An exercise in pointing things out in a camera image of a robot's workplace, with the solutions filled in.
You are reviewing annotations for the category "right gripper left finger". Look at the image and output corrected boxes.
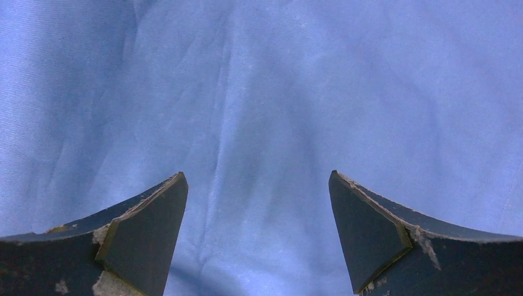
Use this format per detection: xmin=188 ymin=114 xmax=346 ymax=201
xmin=1 ymin=172 xmax=188 ymax=295

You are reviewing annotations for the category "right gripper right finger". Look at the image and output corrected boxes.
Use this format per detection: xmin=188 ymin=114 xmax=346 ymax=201
xmin=329 ymin=171 xmax=522 ymax=295

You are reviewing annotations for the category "blue surgical wrap cloth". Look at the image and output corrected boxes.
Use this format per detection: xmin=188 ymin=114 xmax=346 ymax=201
xmin=1 ymin=1 xmax=522 ymax=295

